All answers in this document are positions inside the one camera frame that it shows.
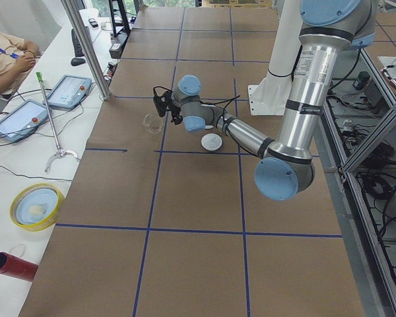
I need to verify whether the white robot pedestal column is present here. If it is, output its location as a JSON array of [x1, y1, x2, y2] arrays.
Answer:
[[248, 0, 302, 116]]

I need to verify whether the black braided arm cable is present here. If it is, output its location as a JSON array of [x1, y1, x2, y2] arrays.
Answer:
[[152, 85, 242, 115]]

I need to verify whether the teach pendant tablet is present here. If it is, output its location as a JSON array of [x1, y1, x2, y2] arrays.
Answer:
[[0, 100, 48, 143], [47, 75, 92, 110]]

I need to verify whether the near teach pendant tablet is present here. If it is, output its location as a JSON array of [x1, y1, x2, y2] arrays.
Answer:
[[0, 100, 48, 143]]

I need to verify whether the yellow tape roll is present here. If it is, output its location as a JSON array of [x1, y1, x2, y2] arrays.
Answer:
[[9, 183, 65, 232]]

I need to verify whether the red cardboard tube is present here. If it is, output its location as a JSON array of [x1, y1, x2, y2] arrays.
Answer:
[[0, 252, 38, 282]]

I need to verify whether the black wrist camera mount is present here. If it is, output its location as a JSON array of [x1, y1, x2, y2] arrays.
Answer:
[[153, 93, 167, 118]]

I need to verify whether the far teach pendant tablet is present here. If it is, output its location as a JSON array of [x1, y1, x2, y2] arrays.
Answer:
[[47, 75, 92, 110]]

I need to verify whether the aluminium frame post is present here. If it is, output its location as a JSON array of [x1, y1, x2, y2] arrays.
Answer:
[[61, 0, 111, 100]]

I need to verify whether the white ceramic lid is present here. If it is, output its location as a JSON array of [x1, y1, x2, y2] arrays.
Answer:
[[201, 133, 223, 151]]

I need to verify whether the grabber stick green handle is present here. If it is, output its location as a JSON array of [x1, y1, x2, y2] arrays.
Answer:
[[36, 72, 81, 173]]

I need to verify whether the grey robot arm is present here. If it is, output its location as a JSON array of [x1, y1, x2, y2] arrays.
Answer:
[[154, 1, 378, 201]]

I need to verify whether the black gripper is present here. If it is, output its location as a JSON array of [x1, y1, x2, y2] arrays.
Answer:
[[163, 92, 183, 125]]

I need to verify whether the person in beige shirt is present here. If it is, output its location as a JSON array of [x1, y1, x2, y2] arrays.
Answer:
[[0, 32, 40, 98]]

